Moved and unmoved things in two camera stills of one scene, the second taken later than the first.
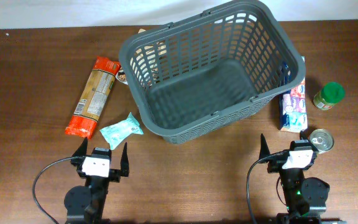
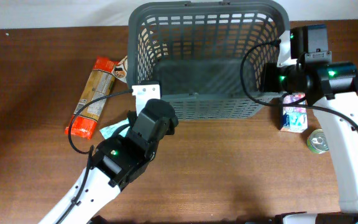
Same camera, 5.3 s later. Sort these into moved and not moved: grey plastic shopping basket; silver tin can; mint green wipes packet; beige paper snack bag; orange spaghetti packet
Moved: beige paper snack bag; grey plastic shopping basket
Not moved: mint green wipes packet; orange spaghetti packet; silver tin can
